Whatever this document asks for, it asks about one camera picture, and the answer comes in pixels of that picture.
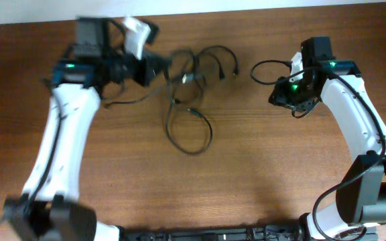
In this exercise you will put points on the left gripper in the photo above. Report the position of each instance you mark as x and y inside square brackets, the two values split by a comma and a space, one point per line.
[151, 69]

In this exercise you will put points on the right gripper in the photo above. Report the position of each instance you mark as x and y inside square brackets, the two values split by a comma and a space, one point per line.
[279, 97]

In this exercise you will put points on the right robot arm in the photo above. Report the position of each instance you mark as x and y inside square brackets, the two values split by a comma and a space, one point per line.
[360, 198]

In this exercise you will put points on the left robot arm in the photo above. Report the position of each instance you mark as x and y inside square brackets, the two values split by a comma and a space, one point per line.
[105, 51]

